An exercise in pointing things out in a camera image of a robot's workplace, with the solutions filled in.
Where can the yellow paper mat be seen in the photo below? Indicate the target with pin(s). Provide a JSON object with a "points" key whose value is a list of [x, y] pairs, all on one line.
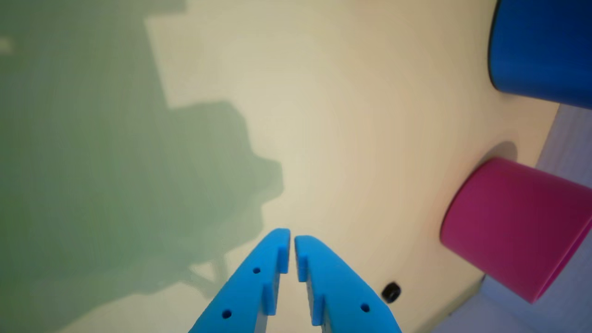
{"points": [[347, 115]]}

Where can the black bolt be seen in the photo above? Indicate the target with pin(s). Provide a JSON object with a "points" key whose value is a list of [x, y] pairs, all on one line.
{"points": [[391, 292]]}

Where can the blue round cup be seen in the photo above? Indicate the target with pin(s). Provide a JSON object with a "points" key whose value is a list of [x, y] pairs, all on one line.
{"points": [[541, 46]]}

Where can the pink round cup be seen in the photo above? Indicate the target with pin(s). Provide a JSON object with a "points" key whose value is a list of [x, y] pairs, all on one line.
{"points": [[508, 222]]}

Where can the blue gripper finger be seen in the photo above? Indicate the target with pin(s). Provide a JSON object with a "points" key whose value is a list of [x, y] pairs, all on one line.
{"points": [[245, 291], [340, 296]]}

